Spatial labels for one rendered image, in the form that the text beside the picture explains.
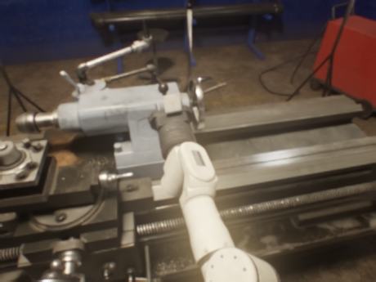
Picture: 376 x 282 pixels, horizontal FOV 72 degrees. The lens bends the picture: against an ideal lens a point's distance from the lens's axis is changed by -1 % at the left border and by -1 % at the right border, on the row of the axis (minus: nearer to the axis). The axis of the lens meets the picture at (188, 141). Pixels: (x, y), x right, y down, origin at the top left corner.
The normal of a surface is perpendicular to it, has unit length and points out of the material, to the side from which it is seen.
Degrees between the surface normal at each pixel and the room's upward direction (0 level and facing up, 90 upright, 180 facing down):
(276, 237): 0
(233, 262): 34
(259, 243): 0
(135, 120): 76
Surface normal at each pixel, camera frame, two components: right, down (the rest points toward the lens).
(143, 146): 0.18, 0.30
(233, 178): 0.12, -0.21
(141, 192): 0.00, -0.73
